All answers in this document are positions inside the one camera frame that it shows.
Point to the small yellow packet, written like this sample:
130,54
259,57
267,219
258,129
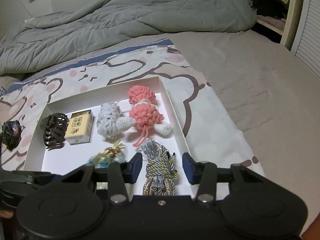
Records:
78,127

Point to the grey blue crochet ball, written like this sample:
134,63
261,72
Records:
107,120

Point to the bear printed blanket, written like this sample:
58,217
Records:
212,130

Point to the grey duvet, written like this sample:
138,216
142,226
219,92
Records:
125,17

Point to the white louvered door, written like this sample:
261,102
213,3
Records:
309,30

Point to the teal and gold ornament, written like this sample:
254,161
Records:
110,155

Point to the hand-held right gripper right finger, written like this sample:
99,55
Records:
188,168

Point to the dark clothes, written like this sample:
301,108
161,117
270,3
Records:
268,10

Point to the cream open wardrobe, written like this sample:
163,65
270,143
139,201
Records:
293,17

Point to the brown hair claw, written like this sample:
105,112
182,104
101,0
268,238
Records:
53,130

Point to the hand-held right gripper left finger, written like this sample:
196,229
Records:
136,168

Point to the person's left hand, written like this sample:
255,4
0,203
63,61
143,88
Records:
6,214

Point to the pink crochet doll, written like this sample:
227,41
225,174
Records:
145,112

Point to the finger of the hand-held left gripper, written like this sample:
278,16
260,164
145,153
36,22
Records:
37,175

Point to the pink folded clothes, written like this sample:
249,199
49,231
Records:
272,22

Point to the dark blue scrunchie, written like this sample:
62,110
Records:
11,133

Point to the white cardboard box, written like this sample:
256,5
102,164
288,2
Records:
75,156

